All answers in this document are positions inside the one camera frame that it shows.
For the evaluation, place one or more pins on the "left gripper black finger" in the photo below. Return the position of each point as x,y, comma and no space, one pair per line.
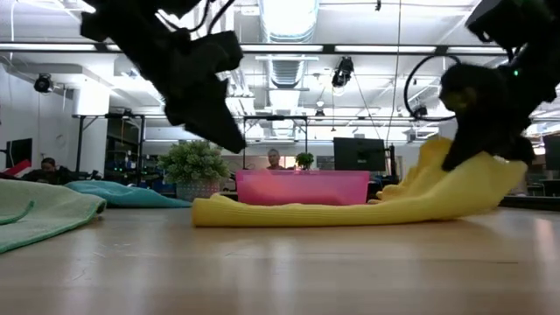
210,122

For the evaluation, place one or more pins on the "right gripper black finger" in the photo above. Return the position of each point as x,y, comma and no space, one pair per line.
520,151
457,153

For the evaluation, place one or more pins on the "green microfiber towel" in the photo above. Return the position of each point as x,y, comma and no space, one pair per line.
44,210

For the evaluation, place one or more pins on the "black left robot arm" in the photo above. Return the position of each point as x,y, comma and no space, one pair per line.
131,26

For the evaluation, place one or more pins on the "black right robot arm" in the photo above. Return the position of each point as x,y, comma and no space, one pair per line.
525,26

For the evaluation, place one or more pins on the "blue microfiber towel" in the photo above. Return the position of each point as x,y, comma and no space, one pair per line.
127,197

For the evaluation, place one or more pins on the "black monitor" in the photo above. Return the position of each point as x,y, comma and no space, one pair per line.
552,152
359,154
19,153

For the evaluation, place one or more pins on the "green artificial potted plant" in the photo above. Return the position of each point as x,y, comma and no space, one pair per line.
192,166

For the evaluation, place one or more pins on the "person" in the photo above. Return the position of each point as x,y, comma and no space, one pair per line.
275,159
50,170

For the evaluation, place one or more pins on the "small leafy potted plant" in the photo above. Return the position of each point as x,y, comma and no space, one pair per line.
305,159

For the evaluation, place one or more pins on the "pink plastic bin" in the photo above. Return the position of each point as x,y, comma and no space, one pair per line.
302,188

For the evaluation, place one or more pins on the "black ceiling spotlight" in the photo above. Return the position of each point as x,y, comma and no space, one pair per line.
43,83

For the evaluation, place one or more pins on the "red strip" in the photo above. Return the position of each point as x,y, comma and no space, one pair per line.
15,168

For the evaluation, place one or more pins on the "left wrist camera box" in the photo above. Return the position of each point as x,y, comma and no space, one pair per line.
219,50

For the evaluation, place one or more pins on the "black station frame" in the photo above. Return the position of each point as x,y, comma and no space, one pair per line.
275,117
124,131

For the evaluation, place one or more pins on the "silver ventilation duct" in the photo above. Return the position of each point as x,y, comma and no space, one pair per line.
286,26

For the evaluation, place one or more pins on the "black hanging camera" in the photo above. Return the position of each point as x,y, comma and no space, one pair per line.
343,72

